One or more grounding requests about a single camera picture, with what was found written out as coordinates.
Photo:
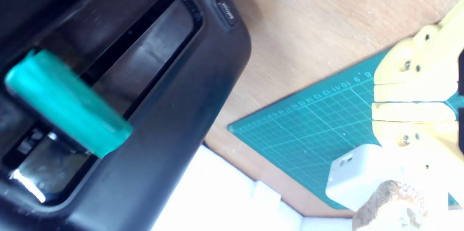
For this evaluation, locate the brown bread slice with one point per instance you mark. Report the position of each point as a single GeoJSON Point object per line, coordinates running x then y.
{"type": "Point", "coordinates": [388, 205]}

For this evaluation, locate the black two-slot toaster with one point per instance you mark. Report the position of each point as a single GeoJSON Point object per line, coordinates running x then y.
{"type": "Point", "coordinates": [188, 115]}

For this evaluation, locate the green toaster lever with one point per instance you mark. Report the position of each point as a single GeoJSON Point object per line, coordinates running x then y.
{"type": "Point", "coordinates": [69, 104]}

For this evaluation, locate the white rounded block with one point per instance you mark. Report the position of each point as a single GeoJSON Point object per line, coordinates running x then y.
{"type": "Point", "coordinates": [351, 176]}

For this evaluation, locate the green cutting mat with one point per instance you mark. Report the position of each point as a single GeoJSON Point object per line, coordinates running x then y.
{"type": "Point", "coordinates": [308, 126]}

